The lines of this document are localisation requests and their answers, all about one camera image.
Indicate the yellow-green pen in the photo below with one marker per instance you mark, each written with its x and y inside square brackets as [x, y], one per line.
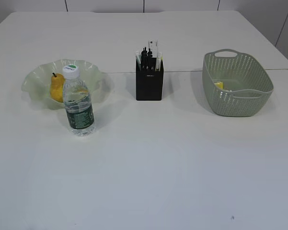
[158, 61]

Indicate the mint green utility knife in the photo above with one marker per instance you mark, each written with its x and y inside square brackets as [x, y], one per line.
[138, 59]

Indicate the black blue gel pen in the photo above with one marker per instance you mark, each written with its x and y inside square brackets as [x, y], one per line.
[150, 60]

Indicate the clear water bottle green label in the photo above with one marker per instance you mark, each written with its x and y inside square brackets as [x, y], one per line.
[77, 102]

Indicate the clear plastic ruler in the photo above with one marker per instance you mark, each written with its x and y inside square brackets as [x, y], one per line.
[154, 48]

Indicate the yellow utility knife packaging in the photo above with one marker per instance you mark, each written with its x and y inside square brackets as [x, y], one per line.
[221, 85]

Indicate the yellow pear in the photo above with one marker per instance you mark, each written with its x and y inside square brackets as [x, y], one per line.
[56, 87]

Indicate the black square pen holder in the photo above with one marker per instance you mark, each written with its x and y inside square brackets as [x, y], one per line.
[149, 84]

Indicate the green perforated plastic basket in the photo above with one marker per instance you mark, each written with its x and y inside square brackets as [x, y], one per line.
[248, 81]

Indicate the green wavy glass plate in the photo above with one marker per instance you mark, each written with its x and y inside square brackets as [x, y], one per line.
[37, 82]

